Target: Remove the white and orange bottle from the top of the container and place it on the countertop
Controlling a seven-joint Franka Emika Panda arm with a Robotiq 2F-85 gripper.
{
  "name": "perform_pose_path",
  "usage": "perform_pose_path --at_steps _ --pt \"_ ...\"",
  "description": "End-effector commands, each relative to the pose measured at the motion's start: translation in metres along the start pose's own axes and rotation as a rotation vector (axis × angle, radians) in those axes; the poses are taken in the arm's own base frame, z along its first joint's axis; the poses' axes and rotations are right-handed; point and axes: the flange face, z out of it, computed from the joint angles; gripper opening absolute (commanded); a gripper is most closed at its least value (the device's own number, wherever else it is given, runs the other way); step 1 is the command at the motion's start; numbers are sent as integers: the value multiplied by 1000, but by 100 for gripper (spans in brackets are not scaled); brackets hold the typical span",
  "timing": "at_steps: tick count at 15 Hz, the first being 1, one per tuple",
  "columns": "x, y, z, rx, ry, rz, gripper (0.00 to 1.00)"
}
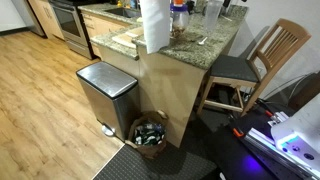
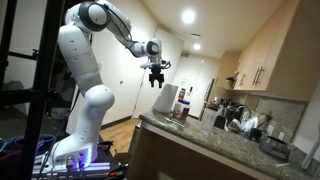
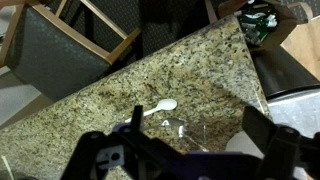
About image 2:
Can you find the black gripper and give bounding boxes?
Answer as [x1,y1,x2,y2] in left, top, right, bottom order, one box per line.
[149,65,164,88]

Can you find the white and orange bottle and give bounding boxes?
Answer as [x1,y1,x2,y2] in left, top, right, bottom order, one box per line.
[178,88,186,100]

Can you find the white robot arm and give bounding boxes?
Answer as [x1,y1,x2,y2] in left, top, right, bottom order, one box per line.
[48,0,170,168]

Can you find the clear jar with purple lid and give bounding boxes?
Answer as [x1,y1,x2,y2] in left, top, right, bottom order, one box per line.
[173,99,190,122]

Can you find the clear plastic cup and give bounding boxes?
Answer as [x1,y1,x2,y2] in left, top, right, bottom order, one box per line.
[201,108,218,133]

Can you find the upper wooden kitchen cabinets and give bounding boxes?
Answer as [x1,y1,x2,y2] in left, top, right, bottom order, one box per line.
[217,0,320,102]

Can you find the black metal frame post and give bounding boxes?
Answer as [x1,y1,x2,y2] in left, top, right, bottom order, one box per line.
[15,0,65,180]

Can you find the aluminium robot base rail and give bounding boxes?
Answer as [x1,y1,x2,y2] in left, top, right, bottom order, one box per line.
[31,153,129,180]

